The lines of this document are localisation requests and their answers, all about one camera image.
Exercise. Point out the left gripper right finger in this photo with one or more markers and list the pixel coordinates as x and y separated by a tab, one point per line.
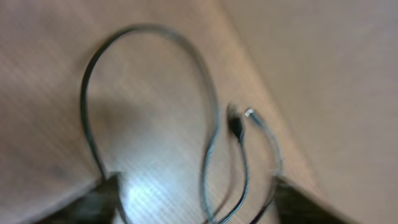
297	206

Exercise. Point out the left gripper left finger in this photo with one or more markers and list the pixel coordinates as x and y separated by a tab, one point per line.
98	206

